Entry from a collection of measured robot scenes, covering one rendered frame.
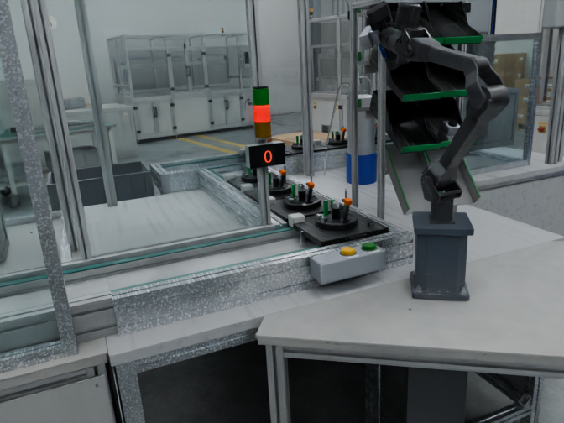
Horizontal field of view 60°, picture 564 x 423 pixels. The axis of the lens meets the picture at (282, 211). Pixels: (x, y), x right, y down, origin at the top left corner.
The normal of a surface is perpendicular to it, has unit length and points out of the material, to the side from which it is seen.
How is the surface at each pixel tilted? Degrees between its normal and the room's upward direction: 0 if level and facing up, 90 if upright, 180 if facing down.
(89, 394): 90
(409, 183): 45
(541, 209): 90
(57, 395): 90
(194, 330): 0
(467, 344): 0
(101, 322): 90
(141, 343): 0
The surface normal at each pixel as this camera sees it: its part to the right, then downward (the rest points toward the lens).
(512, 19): -0.84, 0.21
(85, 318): 0.40, 0.25
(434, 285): -0.21, 0.30
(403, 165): 0.13, -0.48
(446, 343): -0.05, -0.95
